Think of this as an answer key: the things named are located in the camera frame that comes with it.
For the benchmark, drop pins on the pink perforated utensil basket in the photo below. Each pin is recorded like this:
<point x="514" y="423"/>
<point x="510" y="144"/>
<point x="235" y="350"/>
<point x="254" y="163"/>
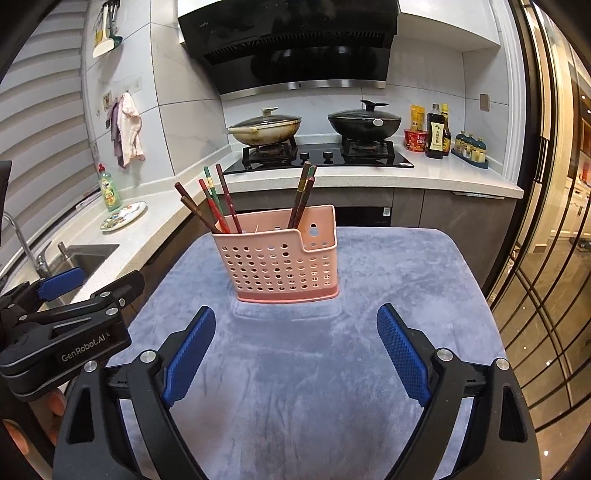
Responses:
<point x="272" y="267"/>

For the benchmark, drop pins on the grey plush table mat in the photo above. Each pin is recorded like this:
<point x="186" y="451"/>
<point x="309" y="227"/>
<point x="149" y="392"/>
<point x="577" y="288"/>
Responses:
<point x="295" y="369"/>

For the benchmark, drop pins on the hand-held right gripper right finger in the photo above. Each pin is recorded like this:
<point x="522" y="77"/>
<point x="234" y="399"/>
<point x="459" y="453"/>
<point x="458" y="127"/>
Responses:
<point x="404" y="355"/>

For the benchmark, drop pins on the metal sink soap dispenser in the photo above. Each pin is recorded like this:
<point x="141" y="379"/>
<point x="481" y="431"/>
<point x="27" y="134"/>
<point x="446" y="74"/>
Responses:
<point x="63" y="251"/>

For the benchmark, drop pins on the black wok with lid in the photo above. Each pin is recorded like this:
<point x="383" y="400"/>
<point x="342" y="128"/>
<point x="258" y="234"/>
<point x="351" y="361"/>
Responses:
<point x="364" y="124"/>

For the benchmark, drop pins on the glass partition door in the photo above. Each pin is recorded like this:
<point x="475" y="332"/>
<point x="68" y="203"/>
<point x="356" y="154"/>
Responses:
<point x="545" y="277"/>

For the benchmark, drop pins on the metal sink faucet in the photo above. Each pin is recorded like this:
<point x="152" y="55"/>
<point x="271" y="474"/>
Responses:
<point x="42" y="265"/>

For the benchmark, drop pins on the spice jar rack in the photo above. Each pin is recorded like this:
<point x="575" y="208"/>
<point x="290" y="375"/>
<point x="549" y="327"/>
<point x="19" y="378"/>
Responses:
<point x="471" y="150"/>

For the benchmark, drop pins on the steel kitchen sink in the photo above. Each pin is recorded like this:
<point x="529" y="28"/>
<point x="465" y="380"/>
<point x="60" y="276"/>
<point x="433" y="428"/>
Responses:
<point x="87" y="258"/>

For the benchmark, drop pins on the red instant noodle bowl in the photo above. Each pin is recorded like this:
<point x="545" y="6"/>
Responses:
<point x="414" y="141"/>

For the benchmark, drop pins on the brown chopstick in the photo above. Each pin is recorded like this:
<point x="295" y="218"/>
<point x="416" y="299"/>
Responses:
<point x="298" y="194"/>
<point x="198" y="213"/>

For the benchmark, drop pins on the green dish soap bottle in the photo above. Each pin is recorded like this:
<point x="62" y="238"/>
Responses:
<point x="111" y="194"/>

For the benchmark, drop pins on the white window blinds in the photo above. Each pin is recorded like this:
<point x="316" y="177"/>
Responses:
<point x="46" y="138"/>

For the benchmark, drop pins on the hanging white spatula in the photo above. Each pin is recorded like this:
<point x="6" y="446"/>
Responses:
<point x="104" y="46"/>

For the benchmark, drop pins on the green chopstick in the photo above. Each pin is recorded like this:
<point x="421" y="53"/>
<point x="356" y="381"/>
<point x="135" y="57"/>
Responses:
<point x="208" y="174"/>
<point x="311" y="171"/>

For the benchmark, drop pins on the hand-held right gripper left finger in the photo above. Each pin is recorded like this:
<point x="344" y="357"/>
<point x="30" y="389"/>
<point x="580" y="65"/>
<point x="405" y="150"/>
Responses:
<point x="189" y="355"/>

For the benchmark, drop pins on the beige wok with glass lid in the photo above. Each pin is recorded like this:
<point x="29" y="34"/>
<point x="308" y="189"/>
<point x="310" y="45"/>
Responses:
<point x="265" y="129"/>

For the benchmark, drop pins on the dark base cabinets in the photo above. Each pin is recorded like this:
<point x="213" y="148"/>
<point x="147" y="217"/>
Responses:
<point x="438" y="207"/>

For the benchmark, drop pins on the wall socket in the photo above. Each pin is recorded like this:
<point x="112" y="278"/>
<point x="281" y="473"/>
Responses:
<point x="484" y="102"/>
<point x="107" y="98"/>

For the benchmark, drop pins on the pink hanging cloth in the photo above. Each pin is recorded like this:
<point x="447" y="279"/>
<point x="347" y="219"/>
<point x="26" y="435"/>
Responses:
<point x="129" y="124"/>

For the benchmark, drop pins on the colourful printed plate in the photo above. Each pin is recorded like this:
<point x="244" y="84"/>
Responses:
<point x="124" y="214"/>

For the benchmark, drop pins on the black gas stove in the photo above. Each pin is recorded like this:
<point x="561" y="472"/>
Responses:
<point x="314" y="159"/>

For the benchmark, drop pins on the person's left hand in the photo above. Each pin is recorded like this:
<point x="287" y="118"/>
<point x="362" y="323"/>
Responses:
<point x="53" y="410"/>

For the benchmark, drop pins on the purple hanging cloth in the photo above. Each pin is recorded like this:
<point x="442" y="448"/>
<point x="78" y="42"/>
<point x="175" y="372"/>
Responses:
<point x="115" y="138"/>

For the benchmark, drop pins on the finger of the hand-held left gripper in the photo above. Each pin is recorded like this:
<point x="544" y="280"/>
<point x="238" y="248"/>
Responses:
<point x="92" y="307"/>
<point x="60" y="281"/>

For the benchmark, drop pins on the yellow seasoning packet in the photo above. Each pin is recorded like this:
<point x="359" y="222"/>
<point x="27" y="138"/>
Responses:
<point x="417" y="117"/>

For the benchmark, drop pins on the yellow cap sauce bottle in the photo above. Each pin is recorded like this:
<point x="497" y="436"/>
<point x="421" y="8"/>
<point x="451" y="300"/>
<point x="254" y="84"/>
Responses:
<point x="445" y="110"/>

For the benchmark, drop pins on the white wall cabinet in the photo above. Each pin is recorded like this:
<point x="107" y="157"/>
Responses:
<point x="443" y="18"/>

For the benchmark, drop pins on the dark soy sauce bottle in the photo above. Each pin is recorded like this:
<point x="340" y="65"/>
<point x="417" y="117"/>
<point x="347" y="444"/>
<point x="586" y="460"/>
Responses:
<point x="437" y="138"/>

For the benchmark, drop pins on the speckled stone kitchen counter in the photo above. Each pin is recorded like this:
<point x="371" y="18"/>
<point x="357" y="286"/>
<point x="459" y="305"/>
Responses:
<point x="323" y="177"/>

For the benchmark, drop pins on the black range hood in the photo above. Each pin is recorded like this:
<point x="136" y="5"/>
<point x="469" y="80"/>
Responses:
<point x="286" y="46"/>

